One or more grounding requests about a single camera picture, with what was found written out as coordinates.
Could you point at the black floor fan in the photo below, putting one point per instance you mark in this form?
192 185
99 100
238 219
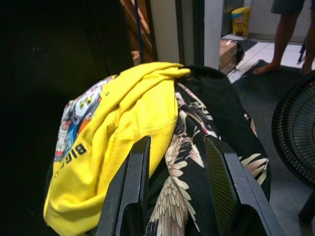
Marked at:
295 132

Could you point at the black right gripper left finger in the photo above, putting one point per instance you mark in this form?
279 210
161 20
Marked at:
128 186

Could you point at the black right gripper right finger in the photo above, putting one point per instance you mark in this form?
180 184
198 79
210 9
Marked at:
236 186

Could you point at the black crane print garment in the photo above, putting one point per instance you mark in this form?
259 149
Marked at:
197 147

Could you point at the brown cardboard box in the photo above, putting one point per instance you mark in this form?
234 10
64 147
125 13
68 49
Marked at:
228 52

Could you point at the blue pole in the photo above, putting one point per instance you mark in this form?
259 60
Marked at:
139 32

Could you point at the yellow pedal bin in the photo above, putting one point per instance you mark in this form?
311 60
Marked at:
240 20

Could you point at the yellow printed shirt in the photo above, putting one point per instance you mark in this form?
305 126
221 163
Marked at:
118 118

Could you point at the white door frame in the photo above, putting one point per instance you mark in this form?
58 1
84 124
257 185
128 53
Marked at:
184 32

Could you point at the person in shorts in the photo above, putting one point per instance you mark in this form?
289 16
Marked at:
283 37

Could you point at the dark floor mat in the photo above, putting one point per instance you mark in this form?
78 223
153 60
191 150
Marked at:
265 81

